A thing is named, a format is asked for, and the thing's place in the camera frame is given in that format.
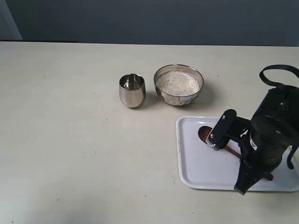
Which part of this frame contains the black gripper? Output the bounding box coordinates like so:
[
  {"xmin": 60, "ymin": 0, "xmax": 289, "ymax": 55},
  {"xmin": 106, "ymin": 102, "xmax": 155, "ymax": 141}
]
[{"xmin": 234, "ymin": 116, "xmax": 299, "ymax": 195}]

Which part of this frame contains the dark red wooden spoon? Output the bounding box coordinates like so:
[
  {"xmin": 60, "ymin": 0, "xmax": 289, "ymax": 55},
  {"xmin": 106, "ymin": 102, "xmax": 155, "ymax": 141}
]
[{"xmin": 197, "ymin": 126, "xmax": 242, "ymax": 159}]

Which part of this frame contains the steel cup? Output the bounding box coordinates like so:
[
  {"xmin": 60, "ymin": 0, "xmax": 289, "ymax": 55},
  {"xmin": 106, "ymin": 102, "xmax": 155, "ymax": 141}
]
[{"xmin": 119, "ymin": 74, "xmax": 146, "ymax": 108}]

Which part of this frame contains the steel bowl with rice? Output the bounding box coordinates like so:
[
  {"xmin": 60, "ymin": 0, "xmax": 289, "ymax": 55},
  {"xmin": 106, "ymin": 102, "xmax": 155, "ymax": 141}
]
[{"xmin": 153, "ymin": 64, "xmax": 204, "ymax": 106}]

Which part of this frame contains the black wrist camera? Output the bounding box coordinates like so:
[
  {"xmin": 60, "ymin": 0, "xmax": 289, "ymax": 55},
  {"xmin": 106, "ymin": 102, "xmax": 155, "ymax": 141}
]
[{"xmin": 206, "ymin": 109, "xmax": 250, "ymax": 151}]

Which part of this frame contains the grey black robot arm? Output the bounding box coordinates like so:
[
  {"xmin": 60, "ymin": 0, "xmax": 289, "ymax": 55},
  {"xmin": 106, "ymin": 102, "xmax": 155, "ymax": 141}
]
[{"xmin": 234, "ymin": 85, "xmax": 299, "ymax": 195}]

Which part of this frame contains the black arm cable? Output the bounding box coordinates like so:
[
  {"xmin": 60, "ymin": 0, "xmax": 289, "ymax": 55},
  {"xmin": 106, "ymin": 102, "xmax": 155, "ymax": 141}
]
[{"xmin": 258, "ymin": 64, "xmax": 299, "ymax": 170}]

